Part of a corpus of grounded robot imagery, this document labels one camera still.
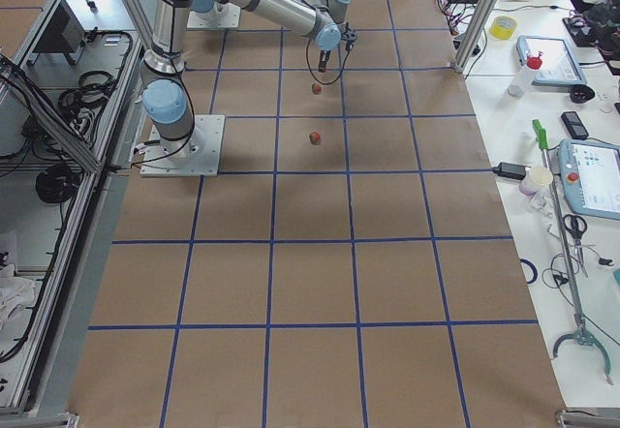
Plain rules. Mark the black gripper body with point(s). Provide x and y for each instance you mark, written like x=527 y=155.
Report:
x=325 y=53

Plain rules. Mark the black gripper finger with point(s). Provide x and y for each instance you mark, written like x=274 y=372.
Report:
x=323 y=64

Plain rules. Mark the yellow tape roll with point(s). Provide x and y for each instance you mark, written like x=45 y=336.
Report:
x=502 y=27

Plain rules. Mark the clear bottle red cap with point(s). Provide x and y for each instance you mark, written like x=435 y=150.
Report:
x=522 y=82

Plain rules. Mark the black power adapter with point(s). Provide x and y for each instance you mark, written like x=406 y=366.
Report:
x=510 y=171

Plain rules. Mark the teach pendant far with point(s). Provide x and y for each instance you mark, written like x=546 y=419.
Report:
x=559 y=65

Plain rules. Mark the teach pendant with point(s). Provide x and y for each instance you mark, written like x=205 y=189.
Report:
x=559 y=65
x=590 y=177

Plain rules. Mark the paper cup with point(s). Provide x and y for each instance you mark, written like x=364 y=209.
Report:
x=535 y=180

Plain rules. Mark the teach pendant near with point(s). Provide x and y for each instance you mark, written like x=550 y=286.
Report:
x=590 y=177

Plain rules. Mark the black scissors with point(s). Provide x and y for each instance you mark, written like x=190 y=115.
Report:
x=576 y=226

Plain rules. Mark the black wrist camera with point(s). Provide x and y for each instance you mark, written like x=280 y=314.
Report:
x=349 y=37

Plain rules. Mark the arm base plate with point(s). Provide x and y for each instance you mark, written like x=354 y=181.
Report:
x=229 y=21
x=200 y=156

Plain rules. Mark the aluminium frame post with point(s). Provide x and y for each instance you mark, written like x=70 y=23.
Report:
x=472 y=34

